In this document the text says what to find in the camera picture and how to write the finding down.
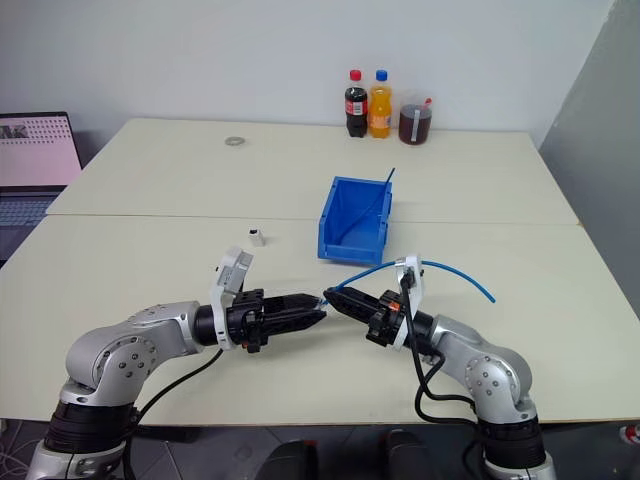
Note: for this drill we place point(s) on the open laptop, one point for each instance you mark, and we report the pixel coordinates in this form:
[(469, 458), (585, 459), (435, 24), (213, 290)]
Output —
[(30, 165)]

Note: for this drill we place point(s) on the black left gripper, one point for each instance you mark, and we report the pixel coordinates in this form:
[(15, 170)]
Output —
[(246, 320)]

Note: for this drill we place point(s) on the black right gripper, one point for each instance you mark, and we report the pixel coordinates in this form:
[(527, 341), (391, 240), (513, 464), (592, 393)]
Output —
[(384, 322)]

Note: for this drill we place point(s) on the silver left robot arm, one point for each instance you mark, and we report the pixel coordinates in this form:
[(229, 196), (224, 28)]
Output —
[(125, 350)]

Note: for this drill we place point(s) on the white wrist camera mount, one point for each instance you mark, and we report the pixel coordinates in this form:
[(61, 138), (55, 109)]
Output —
[(231, 270), (414, 295)]

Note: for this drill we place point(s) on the cola bottle red cap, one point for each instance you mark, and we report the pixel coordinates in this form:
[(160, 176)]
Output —
[(356, 107)]

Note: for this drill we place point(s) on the orange soda bottle blue cap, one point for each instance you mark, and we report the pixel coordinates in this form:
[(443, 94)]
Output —
[(380, 107)]

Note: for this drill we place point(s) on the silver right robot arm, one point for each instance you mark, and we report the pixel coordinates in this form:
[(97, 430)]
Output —
[(480, 370)]

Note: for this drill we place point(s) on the white coupler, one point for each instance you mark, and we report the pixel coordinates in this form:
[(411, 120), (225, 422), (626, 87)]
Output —
[(256, 236)]

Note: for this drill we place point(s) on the plastic cup with dark drink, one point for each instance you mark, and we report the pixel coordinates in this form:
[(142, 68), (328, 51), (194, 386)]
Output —
[(414, 122)]

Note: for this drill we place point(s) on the blue plastic bin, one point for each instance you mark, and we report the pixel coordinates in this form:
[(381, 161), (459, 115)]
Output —
[(352, 240)]

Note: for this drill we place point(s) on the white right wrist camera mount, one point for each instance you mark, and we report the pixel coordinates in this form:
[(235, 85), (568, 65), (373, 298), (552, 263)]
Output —
[(414, 295)]

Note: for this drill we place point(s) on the red and white object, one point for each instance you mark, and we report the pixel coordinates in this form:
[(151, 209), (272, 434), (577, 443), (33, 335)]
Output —
[(631, 433)]

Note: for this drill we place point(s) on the grey partition panel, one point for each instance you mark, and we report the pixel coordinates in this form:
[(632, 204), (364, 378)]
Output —
[(595, 165)]

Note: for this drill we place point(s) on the dark rounded shape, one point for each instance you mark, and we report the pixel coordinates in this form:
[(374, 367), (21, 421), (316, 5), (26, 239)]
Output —
[(290, 460)]

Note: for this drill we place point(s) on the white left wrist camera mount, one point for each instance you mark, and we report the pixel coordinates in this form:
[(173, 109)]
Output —
[(231, 270)]

